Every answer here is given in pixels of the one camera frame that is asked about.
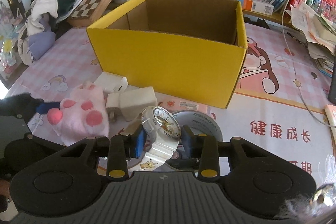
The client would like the grey tape roll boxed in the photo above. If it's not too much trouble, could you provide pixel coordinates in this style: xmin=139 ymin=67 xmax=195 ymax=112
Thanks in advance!
xmin=167 ymin=109 xmax=223 ymax=169

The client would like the white wrist watch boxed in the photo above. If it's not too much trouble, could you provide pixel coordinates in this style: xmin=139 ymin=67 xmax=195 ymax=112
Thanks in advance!
xmin=129 ymin=106 xmax=182 ymax=172

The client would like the pink plush paw slipper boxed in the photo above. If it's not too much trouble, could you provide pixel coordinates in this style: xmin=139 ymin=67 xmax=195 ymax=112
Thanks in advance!
xmin=47 ymin=82 xmax=109 ymax=146

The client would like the white charger with prongs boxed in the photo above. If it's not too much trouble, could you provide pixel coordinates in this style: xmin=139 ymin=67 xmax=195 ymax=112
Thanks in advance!
xmin=105 ymin=86 xmax=158 ymax=122

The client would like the pink eraser bar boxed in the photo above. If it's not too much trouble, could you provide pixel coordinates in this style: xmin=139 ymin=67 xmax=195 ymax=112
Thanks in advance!
xmin=158 ymin=97 xmax=211 ymax=115

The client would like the pile of clothes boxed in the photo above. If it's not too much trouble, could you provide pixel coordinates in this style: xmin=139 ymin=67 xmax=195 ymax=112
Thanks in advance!
xmin=17 ymin=0 xmax=83 ymax=66

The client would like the white power adapter block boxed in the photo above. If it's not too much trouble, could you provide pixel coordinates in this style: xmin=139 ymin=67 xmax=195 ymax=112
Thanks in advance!
xmin=94 ymin=72 xmax=128 ymax=95

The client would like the yellow cardboard box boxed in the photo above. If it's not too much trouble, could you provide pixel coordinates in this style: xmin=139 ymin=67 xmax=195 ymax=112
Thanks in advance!
xmin=87 ymin=0 xmax=248 ymax=109

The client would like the wooden chess board box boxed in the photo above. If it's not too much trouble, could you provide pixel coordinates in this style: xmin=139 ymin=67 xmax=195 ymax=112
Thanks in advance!
xmin=67 ymin=0 xmax=113 ymax=27

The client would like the stack of papers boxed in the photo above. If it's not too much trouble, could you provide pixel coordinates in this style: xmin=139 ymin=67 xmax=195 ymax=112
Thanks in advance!
xmin=290 ymin=2 xmax=335 ymax=77

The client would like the white cable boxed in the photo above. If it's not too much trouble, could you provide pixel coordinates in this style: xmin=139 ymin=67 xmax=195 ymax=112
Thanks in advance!
xmin=280 ymin=0 xmax=336 ymax=128

